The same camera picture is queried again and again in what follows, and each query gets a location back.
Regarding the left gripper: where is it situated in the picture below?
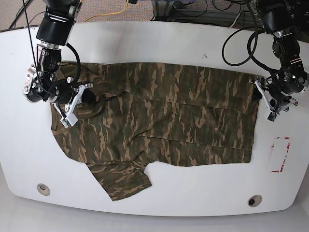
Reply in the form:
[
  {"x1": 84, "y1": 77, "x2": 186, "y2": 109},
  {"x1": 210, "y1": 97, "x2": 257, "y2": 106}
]
[{"x1": 249, "y1": 77, "x2": 298, "y2": 116}]

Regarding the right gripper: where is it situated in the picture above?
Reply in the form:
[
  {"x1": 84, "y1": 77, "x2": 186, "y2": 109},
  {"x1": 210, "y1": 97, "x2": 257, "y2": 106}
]
[{"x1": 52, "y1": 83, "x2": 97, "y2": 118}]

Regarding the camouflage t-shirt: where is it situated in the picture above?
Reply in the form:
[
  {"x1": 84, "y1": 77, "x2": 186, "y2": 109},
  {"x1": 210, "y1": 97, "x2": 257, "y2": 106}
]
[{"x1": 51, "y1": 62, "x2": 259, "y2": 201}]

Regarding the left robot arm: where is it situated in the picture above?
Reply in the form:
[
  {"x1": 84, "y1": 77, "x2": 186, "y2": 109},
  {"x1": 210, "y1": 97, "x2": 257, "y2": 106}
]
[{"x1": 244, "y1": 0, "x2": 309, "y2": 122}]

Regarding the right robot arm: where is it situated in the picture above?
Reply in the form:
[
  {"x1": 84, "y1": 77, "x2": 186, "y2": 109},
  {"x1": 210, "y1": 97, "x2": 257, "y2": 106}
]
[{"x1": 23, "y1": 0, "x2": 95, "y2": 128}]

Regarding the red tape marking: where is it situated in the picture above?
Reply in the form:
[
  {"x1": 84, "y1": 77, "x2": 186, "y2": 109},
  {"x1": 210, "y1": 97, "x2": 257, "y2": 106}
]
[{"x1": 268, "y1": 137, "x2": 291, "y2": 173}]

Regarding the grey metal stand base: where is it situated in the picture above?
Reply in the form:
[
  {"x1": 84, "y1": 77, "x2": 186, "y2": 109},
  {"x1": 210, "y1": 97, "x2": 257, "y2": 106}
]
[{"x1": 151, "y1": 0, "x2": 181, "y2": 22}]

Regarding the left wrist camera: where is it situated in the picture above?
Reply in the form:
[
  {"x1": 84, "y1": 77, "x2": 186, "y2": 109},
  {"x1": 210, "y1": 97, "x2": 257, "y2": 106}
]
[{"x1": 266, "y1": 112, "x2": 279, "y2": 122}]

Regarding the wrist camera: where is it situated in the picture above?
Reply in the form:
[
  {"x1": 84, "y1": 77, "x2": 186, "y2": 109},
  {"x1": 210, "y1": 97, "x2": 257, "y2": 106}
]
[
  {"x1": 60, "y1": 114, "x2": 78, "y2": 129},
  {"x1": 266, "y1": 112, "x2": 279, "y2": 122}
]

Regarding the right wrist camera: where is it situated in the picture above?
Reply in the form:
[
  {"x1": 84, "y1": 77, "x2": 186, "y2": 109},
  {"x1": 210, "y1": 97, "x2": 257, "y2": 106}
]
[{"x1": 60, "y1": 114, "x2": 78, "y2": 129}]

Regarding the yellow cable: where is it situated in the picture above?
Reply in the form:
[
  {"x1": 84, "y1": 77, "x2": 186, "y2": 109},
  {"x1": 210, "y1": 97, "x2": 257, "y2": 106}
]
[{"x1": 85, "y1": 0, "x2": 128, "y2": 23}]

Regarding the left table cable grommet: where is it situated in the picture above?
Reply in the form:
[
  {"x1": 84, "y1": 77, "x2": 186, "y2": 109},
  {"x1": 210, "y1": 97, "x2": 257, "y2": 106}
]
[{"x1": 37, "y1": 183, "x2": 50, "y2": 196}]

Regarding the table cable grommet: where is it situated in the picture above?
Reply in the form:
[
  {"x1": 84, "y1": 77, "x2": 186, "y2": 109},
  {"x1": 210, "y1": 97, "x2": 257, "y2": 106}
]
[
  {"x1": 248, "y1": 195, "x2": 263, "y2": 207},
  {"x1": 37, "y1": 183, "x2": 50, "y2": 196}
]

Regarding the right table cable grommet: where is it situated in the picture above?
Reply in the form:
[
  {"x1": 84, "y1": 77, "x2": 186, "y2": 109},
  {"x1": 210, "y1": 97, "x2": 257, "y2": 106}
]
[{"x1": 248, "y1": 195, "x2": 263, "y2": 207}]

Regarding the black floor cables left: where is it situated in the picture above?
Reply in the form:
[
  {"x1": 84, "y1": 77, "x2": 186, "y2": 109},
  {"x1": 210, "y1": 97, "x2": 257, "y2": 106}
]
[{"x1": 0, "y1": 0, "x2": 46, "y2": 32}]

